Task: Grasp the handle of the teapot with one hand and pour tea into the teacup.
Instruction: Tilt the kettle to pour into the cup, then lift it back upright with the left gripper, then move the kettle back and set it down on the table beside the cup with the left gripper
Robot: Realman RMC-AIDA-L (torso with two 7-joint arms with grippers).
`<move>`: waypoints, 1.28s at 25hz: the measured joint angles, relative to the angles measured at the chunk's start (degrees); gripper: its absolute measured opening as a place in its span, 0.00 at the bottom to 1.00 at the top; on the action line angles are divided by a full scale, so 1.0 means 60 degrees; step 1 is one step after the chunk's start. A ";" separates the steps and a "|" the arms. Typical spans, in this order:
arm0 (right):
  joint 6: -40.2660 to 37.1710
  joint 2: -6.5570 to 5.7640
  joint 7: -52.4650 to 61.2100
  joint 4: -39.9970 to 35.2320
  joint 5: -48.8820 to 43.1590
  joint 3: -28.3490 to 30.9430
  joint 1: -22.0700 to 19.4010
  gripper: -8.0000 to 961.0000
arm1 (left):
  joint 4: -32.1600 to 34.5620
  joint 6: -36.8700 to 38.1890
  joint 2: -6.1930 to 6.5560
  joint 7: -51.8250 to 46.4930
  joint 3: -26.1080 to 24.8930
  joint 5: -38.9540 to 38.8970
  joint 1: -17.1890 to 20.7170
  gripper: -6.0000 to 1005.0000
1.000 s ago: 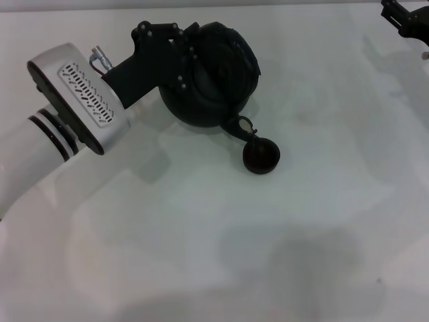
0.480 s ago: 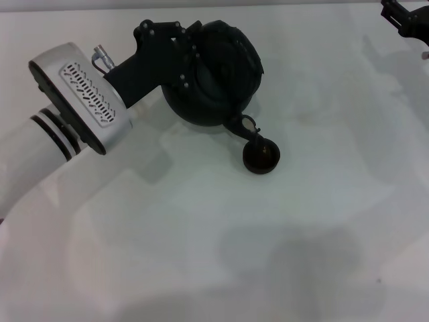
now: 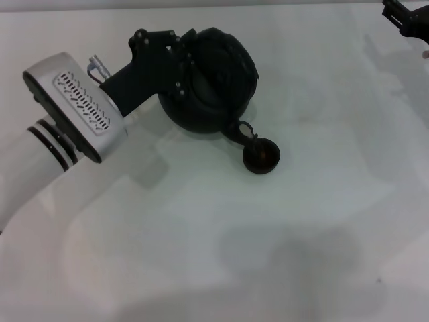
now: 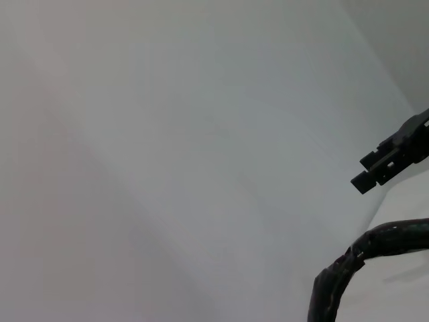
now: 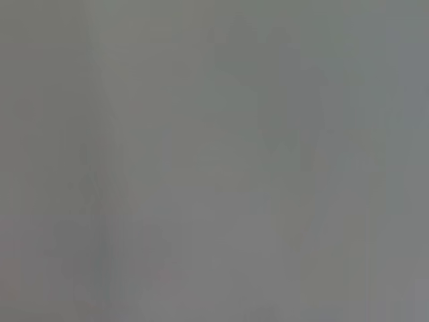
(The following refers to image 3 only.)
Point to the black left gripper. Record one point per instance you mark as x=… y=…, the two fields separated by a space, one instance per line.
x=140 y=82

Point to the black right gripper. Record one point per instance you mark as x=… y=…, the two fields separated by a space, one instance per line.
x=417 y=25

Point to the black round teapot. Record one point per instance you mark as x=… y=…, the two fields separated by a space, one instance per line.
x=214 y=97

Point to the small dark teacup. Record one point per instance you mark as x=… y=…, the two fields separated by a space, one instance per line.
x=261 y=157

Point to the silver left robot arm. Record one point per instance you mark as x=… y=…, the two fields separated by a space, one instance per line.
x=57 y=131

